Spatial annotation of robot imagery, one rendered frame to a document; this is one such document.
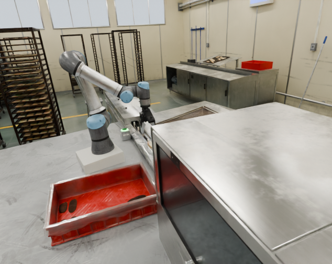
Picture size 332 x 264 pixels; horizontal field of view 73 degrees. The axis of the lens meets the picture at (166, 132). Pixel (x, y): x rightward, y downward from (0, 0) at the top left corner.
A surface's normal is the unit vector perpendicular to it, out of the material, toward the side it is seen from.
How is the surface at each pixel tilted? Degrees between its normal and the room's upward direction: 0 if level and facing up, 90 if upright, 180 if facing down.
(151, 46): 90
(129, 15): 90
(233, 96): 90
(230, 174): 0
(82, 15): 90
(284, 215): 0
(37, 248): 0
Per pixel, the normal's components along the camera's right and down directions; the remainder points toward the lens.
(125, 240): -0.06, -0.92
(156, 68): 0.37, 0.34
